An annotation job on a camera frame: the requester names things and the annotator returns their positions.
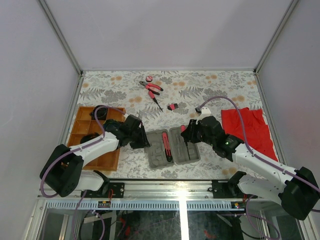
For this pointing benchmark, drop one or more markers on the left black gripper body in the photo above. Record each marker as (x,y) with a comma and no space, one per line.
(138,139)

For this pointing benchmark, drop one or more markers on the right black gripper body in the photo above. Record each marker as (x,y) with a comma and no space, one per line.
(196,135)

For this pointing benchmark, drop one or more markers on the pink black utility knife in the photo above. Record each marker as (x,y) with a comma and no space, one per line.
(167,148)

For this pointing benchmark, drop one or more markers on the grey plastic tool case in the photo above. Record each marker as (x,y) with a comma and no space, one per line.
(156,152)

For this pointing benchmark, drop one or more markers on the pink black screwdriver short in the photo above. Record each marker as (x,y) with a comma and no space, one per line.
(152,96)

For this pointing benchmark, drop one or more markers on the pink black long screwdriver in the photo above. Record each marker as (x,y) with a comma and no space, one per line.
(182,129)

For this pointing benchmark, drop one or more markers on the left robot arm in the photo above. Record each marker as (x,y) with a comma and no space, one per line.
(63,172)

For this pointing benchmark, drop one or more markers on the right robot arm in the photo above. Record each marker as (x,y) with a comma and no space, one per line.
(296,190)

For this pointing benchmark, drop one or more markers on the rolled dark sock middle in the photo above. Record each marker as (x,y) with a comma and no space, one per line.
(111,124)

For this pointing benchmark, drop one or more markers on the rolled dark sock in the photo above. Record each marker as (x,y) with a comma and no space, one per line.
(111,124)
(89,137)
(101,113)

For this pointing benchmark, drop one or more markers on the rolled dark sock top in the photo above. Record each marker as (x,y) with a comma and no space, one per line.
(101,113)

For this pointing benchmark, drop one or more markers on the pink black bit holder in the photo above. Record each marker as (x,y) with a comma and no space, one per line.
(172,107)

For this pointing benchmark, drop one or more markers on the rolled dark sock lower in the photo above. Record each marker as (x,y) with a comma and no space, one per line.
(89,137)

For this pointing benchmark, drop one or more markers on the red cloth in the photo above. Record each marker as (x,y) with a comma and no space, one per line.
(256,129)

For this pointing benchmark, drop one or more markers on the pink black pliers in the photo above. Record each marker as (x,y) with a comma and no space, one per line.
(150,87)

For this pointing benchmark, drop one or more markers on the orange wooden divided tray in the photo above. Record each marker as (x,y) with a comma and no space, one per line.
(85,124)

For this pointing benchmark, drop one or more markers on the small red tape measure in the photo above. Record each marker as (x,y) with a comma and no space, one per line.
(149,79)

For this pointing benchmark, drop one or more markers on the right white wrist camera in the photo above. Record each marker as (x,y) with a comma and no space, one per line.
(202,112)

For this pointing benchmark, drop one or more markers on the aluminium front rail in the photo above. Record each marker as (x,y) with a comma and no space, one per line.
(154,195)

